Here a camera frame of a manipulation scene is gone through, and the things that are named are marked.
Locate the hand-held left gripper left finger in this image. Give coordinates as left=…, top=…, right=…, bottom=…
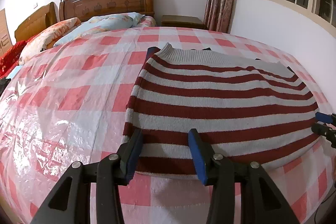
left=30, top=129, right=143, bottom=224

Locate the pink checkered bed sheet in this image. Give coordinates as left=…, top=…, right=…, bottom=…
left=0, top=26, right=336, bottom=224

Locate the wooden nightstand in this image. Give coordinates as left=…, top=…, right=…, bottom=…
left=161, top=15, right=208, bottom=30

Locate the wooden wardrobe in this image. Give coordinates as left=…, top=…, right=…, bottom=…
left=0, top=8, right=13, bottom=55

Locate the black cable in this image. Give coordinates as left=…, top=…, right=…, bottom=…
left=314, top=187, right=336, bottom=224

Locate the red blanket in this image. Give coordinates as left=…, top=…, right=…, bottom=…
left=0, top=40, right=27, bottom=79

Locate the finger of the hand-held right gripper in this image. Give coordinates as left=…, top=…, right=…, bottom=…
left=315, top=112, right=336, bottom=125
left=311, top=122, right=336, bottom=149

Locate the red and grey striped sweater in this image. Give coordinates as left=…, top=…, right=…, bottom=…
left=122, top=42, right=322, bottom=179

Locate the dark cloth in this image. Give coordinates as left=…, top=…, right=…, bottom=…
left=0, top=78, right=11, bottom=94

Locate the orange floral pillow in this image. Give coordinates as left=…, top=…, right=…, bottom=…
left=18, top=17, right=82, bottom=65

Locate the small wooden headboard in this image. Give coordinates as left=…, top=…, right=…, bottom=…
left=14, top=2, right=58, bottom=42

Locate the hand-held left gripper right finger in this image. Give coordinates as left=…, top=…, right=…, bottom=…
left=188, top=128, right=301, bottom=224

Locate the light blue pillow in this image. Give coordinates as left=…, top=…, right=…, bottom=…
left=53, top=12, right=146, bottom=47

